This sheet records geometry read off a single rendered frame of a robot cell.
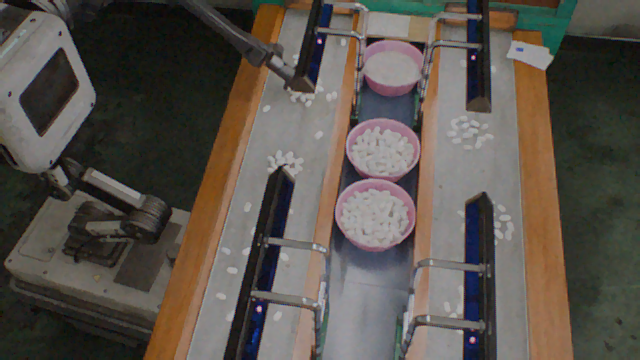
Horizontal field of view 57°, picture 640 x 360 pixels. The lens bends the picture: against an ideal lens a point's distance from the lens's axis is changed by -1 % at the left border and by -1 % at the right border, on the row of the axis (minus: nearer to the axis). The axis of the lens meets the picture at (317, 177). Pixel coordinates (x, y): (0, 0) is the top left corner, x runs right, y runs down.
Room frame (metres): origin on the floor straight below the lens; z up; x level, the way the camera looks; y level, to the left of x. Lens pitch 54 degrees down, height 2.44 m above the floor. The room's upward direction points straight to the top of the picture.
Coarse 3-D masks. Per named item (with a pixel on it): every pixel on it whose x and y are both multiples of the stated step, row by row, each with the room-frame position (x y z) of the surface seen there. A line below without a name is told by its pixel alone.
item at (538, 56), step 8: (512, 48) 1.86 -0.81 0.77; (520, 48) 1.85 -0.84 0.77; (528, 48) 1.86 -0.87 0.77; (536, 48) 1.86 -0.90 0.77; (544, 48) 1.86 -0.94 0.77; (512, 56) 1.81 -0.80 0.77; (520, 56) 1.81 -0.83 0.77; (528, 56) 1.81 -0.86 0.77; (536, 56) 1.81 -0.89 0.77; (544, 56) 1.81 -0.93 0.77; (552, 56) 1.81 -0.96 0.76; (536, 64) 1.76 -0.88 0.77; (544, 64) 1.76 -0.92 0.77
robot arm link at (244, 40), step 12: (168, 0) 1.74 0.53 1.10; (180, 0) 1.72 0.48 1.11; (192, 0) 1.72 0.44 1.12; (192, 12) 1.70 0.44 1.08; (204, 12) 1.69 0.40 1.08; (216, 12) 1.71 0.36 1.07; (216, 24) 1.67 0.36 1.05; (228, 24) 1.68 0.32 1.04; (228, 36) 1.65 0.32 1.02; (240, 36) 1.64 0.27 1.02; (252, 36) 1.67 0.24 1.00; (240, 48) 1.62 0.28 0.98; (252, 48) 1.62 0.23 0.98; (252, 60) 1.60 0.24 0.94
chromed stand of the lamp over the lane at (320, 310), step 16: (272, 240) 0.75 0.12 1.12; (288, 240) 0.75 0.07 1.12; (256, 288) 0.62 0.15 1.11; (320, 288) 0.69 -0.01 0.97; (288, 304) 0.58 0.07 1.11; (304, 304) 0.58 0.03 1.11; (320, 304) 0.64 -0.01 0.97; (320, 320) 0.58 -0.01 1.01; (320, 336) 0.58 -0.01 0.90; (320, 352) 0.58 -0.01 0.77
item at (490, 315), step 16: (480, 192) 0.91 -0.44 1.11; (480, 208) 0.85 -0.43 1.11; (464, 224) 0.84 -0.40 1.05; (480, 224) 0.80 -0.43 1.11; (464, 240) 0.79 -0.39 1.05; (480, 240) 0.76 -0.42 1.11; (464, 256) 0.74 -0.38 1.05; (480, 256) 0.71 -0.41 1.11; (464, 272) 0.69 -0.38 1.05; (464, 288) 0.65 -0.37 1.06; (480, 288) 0.62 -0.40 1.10; (464, 304) 0.60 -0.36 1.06; (480, 304) 0.58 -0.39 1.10; (496, 320) 0.56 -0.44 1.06; (464, 336) 0.52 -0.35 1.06; (480, 336) 0.50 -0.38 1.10; (496, 336) 0.52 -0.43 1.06; (464, 352) 0.48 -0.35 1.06; (480, 352) 0.46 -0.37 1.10; (496, 352) 0.48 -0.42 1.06
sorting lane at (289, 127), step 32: (288, 32) 1.99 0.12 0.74; (288, 64) 1.79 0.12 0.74; (288, 96) 1.61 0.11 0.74; (320, 96) 1.61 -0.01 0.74; (256, 128) 1.45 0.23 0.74; (288, 128) 1.45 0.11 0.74; (320, 128) 1.45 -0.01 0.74; (256, 160) 1.30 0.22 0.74; (320, 160) 1.30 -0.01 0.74; (256, 192) 1.16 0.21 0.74; (320, 192) 1.16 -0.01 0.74; (288, 224) 1.03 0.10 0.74; (224, 256) 0.91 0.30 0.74; (288, 256) 0.91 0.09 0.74; (224, 288) 0.80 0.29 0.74; (288, 288) 0.80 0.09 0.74; (224, 320) 0.69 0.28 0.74; (288, 320) 0.69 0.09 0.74; (192, 352) 0.59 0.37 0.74; (288, 352) 0.59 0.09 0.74
